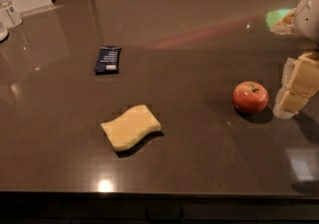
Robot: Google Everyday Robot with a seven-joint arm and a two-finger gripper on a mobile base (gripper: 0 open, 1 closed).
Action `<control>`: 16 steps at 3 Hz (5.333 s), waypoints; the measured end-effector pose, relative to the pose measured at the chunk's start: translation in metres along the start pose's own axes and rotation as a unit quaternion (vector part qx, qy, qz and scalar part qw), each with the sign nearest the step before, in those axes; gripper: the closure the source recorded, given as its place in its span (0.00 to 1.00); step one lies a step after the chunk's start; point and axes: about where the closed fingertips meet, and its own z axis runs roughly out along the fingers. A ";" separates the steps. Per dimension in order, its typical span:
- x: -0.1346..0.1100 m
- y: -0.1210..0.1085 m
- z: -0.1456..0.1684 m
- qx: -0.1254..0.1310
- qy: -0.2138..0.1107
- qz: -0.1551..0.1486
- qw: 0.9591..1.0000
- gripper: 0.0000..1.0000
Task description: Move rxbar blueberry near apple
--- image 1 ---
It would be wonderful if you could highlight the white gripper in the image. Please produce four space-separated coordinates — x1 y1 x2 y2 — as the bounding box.
273 0 319 119

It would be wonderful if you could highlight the dark blue rxbar wrapper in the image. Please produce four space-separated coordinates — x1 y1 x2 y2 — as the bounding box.
95 46 122 74

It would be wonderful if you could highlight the white container at edge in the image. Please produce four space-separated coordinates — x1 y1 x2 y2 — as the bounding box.
0 22 8 42

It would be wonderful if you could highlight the yellow wavy sponge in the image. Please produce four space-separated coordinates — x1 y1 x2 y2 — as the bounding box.
101 105 161 152

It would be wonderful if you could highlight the red apple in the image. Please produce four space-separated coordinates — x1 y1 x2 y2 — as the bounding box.
232 81 268 114

